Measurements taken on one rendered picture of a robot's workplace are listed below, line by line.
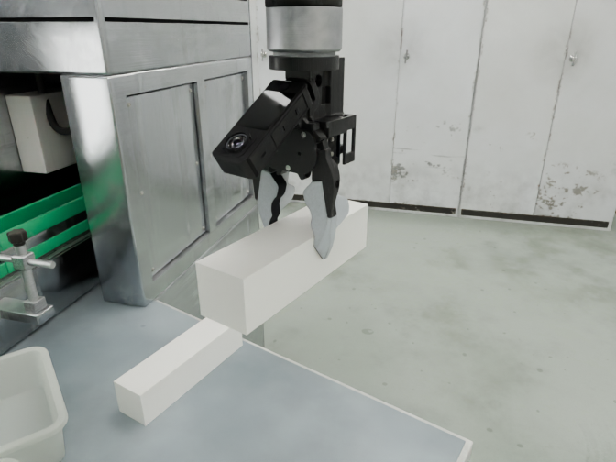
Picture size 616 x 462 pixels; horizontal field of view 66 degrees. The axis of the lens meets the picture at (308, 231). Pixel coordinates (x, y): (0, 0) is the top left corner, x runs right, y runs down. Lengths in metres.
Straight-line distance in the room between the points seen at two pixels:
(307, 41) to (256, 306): 0.25
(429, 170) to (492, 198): 0.50
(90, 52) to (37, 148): 0.38
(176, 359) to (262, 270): 0.42
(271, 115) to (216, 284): 0.17
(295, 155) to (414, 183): 3.21
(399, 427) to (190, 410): 0.33
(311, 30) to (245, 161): 0.14
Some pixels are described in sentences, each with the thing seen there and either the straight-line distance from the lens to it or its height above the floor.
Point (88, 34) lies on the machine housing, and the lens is 0.98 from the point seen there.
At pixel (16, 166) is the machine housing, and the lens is 1.33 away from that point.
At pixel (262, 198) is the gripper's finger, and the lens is 0.54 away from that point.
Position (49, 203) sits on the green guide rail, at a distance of 1.23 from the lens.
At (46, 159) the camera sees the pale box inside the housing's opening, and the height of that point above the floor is 1.03.
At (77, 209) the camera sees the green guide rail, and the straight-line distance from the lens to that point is 1.19.
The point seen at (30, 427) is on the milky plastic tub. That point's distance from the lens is 0.90.
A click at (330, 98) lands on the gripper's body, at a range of 0.52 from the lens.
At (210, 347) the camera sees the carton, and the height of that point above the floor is 0.80.
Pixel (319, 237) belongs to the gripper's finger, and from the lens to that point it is 0.51.
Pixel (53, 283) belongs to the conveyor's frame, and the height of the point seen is 0.83.
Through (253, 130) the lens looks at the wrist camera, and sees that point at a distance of 0.45.
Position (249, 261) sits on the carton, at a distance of 0.46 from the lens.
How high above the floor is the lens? 1.32
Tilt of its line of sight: 23 degrees down
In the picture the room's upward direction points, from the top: straight up
